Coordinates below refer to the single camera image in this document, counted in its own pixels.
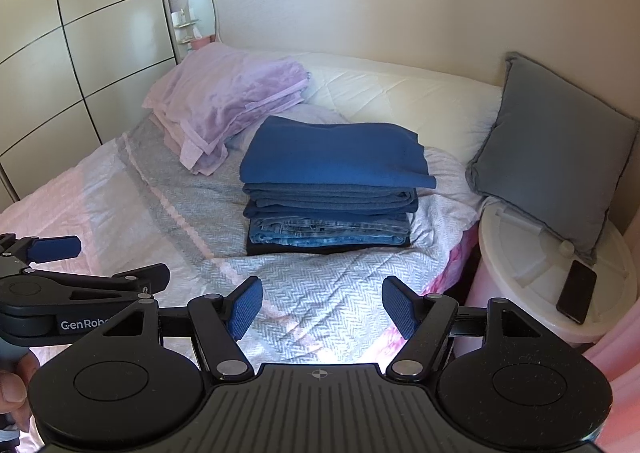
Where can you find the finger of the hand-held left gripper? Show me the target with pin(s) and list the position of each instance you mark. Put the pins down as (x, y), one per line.
(55, 248)
(140, 278)

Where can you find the folded purple blanket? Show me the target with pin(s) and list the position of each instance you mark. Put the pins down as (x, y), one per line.
(225, 98)

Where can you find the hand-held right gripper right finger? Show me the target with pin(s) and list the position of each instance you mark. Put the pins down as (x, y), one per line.
(400, 305)

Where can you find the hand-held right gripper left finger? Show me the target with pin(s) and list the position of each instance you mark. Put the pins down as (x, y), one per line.
(246, 305)

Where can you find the slate blue folded garment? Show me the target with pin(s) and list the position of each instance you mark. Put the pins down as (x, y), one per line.
(330, 198)

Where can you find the small pink box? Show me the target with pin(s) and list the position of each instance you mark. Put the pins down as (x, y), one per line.
(201, 43)

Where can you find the navy blue pants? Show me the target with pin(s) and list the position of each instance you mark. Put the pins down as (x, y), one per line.
(335, 153)

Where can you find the person's left hand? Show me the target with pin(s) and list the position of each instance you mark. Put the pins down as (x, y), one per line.
(15, 388)

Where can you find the black smartphone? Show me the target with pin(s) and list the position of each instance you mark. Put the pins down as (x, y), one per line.
(577, 292)

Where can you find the white round side table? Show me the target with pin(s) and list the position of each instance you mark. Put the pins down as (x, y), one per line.
(520, 258)

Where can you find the cream wardrobe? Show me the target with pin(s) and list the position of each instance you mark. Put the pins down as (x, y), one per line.
(75, 58)

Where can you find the pink floral bed sheet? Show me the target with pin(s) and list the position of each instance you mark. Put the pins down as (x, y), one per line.
(452, 263)

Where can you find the light blue folded jeans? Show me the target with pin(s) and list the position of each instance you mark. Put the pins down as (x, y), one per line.
(325, 237)

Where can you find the grey-blue folded jeans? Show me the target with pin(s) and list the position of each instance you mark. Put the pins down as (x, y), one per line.
(350, 221)

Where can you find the grey cushion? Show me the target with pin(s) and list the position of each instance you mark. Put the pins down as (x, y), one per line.
(555, 148)

